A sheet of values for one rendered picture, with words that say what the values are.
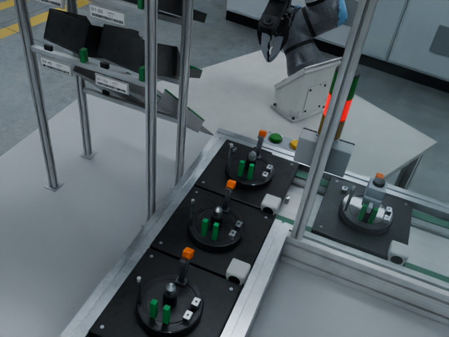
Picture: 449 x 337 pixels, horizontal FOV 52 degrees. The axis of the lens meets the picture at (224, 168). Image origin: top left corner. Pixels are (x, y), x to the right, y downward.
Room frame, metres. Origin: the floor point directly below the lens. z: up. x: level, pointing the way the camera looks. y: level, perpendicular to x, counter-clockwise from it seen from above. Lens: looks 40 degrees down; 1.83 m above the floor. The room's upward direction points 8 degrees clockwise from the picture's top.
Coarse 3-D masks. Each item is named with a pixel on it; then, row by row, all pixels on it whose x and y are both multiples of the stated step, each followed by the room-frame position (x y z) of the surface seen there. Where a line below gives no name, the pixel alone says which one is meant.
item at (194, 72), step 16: (112, 32) 0.98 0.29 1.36; (128, 32) 1.07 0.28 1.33; (112, 48) 0.96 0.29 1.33; (128, 48) 0.95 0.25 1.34; (144, 48) 0.94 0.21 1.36; (160, 48) 0.98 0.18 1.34; (176, 48) 1.04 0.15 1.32; (128, 64) 0.93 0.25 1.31; (144, 64) 0.93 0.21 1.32; (160, 64) 0.98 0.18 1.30; (176, 64) 1.04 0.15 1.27
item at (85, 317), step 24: (216, 144) 1.14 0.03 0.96; (192, 168) 1.01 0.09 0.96; (168, 216) 0.82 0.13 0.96; (144, 240) 0.73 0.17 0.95; (120, 264) 0.65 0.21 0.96; (264, 264) 0.71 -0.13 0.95; (96, 288) 0.58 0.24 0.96; (264, 288) 0.64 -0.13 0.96; (96, 312) 0.52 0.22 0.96; (240, 312) 0.57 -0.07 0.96; (72, 336) 0.47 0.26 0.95; (240, 336) 0.51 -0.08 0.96
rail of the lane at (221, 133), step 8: (224, 136) 1.19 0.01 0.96; (232, 136) 1.20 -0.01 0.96; (240, 136) 1.20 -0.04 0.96; (248, 144) 1.17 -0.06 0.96; (256, 144) 1.18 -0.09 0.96; (264, 144) 1.18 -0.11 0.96; (272, 152) 1.13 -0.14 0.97; (280, 152) 1.15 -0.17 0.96; (288, 152) 1.15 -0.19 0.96; (304, 168) 1.10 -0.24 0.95
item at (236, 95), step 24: (216, 72) 1.78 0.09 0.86; (240, 72) 1.81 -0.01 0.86; (264, 72) 1.84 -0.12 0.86; (192, 96) 1.57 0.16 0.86; (216, 96) 1.59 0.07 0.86; (240, 96) 1.61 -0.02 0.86; (264, 96) 1.64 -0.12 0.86; (216, 120) 1.42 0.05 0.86; (240, 120) 1.44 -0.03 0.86; (264, 120) 1.46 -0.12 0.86; (288, 120) 1.49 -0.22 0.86; (312, 120) 1.51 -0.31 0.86
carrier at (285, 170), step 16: (224, 144) 1.14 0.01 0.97; (240, 144) 1.15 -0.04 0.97; (224, 160) 1.06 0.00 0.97; (240, 160) 1.04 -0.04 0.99; (256, 160) 1.01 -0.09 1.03; (272, 160) 1.09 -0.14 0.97; (288, 160) 1.10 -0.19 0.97; (208, 176) 0.98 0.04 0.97; (224, 176) 0.99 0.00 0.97; (240, 176) 0.97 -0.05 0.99; (256, 176) 0.99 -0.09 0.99; (272, 176) 0.99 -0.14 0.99; (288, 176) 1.03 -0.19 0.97; (224, 192) 0.92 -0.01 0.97; (240, 192) 0.93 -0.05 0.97; (256, 192) 0.94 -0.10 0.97; (272, 192) 0.95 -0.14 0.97; (256, 208) 0.88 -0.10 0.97; (272, 208) 0.87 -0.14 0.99
